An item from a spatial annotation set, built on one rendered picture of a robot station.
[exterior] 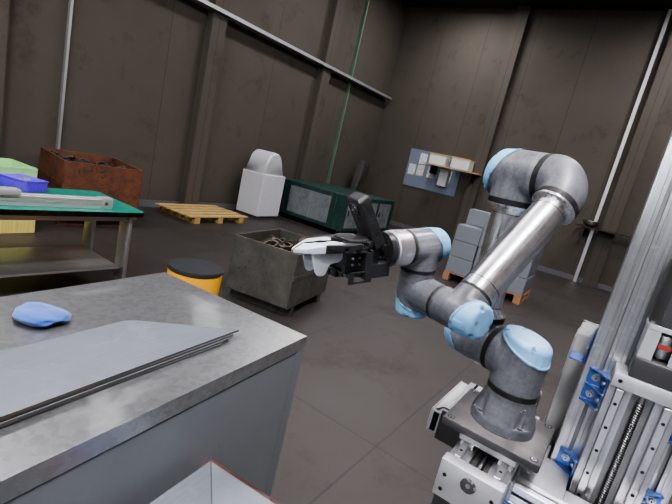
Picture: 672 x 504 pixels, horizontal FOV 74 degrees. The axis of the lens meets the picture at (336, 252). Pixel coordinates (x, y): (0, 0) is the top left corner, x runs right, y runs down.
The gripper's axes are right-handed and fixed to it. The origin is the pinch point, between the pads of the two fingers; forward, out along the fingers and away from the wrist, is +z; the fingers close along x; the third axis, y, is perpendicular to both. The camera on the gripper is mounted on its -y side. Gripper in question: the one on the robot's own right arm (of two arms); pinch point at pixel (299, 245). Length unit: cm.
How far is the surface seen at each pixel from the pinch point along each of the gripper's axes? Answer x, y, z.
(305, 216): 750, 148, -446
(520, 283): 308, 176, -573
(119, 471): 10, 42, 29
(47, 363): 27, 27, 38
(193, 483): 12, 52, 15
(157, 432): 13.4, 38.6, 21.3
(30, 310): 51, 25, 40
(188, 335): 36.1, 30.6, 8.8
